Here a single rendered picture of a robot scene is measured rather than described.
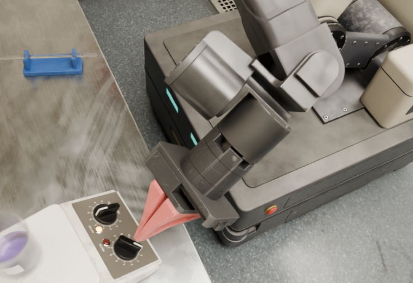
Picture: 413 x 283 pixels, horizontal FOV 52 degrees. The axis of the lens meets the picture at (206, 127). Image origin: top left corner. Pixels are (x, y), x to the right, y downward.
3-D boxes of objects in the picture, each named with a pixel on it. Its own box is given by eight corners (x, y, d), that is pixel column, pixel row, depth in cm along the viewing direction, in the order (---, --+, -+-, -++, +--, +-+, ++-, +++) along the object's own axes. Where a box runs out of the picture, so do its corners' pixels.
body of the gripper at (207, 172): (200, 231, 39) (257, 179, 38) (145, 152, 44) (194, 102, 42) (228, 228, 45) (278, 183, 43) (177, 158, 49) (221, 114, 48)
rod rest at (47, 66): (82, 60, 77) (79, 46, 74) (82, 74, 75) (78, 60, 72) (26, 62, 76) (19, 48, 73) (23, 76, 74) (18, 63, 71)
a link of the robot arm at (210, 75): (348, 67, 39) (308, 74, 47) (259, -25, 37) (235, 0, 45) (263, 165, 38) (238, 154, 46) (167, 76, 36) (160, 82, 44)
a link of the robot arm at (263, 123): (304, 130, 39) (294, 115, 45) (252, 80, 38) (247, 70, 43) (251, 179, 41) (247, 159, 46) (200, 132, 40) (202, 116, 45)
